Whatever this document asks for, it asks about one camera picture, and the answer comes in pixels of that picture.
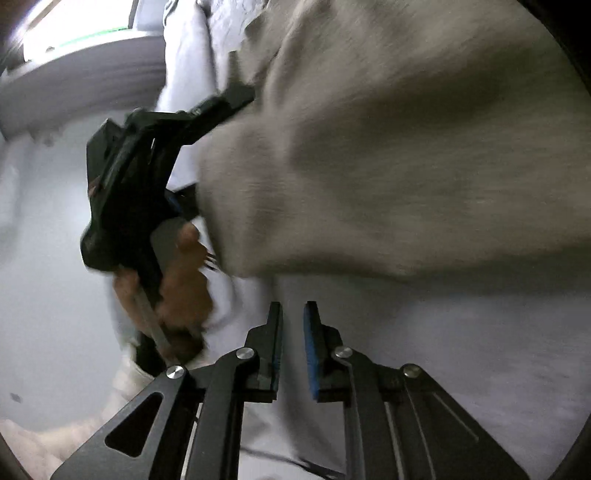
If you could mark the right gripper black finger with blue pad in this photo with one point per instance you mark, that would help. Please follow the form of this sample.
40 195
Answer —
185 201
187 127

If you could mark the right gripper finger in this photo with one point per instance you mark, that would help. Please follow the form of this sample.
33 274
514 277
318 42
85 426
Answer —
186 423
399 423

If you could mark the brown knit sweater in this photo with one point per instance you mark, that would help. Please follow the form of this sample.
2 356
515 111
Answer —
395 138

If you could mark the person's left hand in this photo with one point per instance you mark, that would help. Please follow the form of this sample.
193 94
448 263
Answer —
185 302

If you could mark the lavender embossed bedspread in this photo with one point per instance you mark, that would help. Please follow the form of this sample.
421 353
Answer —
508 339

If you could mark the window with bright light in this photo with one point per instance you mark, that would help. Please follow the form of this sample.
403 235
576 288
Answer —
54 24

